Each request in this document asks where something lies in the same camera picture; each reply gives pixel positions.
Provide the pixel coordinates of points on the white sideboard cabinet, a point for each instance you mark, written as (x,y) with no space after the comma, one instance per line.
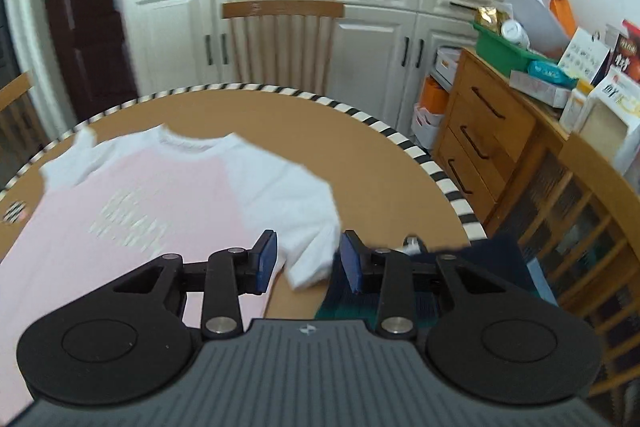
(170,27)

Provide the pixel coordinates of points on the wooden chair with slatted back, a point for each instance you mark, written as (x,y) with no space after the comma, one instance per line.
(15,107)
(580,227)

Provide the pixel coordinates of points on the white paper bag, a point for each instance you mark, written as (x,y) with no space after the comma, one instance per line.
(537,19)

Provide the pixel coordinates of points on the wooden chair with white slats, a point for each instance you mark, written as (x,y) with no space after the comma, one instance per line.
(282,37)

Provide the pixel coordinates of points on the white framed glass cabinet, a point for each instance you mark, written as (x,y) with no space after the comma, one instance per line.
(22,7)

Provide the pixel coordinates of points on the dark folded clothes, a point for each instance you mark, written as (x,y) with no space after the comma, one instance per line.
(480,257)

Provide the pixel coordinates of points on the white and pink flat box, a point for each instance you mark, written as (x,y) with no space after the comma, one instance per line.
(540,93)

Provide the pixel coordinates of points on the white round bottle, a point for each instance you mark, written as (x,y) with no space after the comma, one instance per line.
(515,33)

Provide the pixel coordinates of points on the checkered round sticker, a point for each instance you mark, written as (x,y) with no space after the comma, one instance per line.
(15,212)

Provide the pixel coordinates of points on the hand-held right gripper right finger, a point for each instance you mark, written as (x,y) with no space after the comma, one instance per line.
(350,268)

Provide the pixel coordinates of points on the dark red box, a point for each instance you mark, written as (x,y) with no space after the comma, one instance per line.
(625,57)

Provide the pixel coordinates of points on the gold packet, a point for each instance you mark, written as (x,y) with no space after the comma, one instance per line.
(490,19)

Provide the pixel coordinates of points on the pink and white t-shirt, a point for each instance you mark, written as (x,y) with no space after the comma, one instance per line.
(150,187)

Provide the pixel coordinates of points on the white box with window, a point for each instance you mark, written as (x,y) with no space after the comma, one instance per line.
(607,127)

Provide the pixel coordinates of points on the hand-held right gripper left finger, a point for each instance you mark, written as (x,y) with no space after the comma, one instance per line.
(265,258)

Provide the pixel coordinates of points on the dark brown door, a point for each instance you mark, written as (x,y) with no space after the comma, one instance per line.
(90,7)

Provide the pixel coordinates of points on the orange box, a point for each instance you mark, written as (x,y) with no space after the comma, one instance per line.
(434,97)

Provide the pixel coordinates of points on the teal wipes pack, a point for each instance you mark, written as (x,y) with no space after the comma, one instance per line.
(552,74)

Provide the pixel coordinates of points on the white printed card box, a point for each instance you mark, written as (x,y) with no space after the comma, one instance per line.
(582,54)

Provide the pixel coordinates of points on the wooden chest of drawers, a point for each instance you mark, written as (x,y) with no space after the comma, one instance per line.
(492,127)

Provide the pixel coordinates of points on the green plastic bin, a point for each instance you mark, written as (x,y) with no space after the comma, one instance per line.
(500,52)

